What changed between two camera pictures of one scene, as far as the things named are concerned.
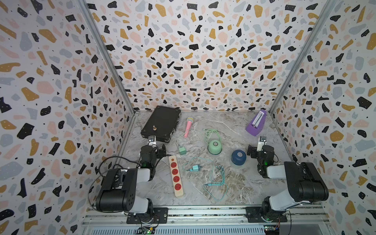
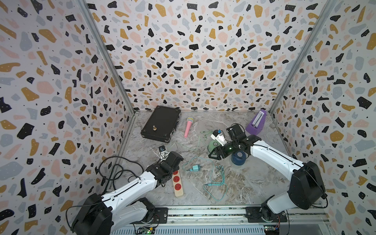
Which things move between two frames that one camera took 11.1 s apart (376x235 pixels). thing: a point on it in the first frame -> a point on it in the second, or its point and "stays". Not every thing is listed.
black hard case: (162, 122) stays
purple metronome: (256, 125) stays
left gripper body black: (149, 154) -> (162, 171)
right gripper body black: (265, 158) -> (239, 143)
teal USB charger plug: (197, 168) stays
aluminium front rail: (111, 220) stays
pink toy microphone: (189, 121) stays
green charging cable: (205, 131) -> (202, 134)
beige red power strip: (177, 184) stays
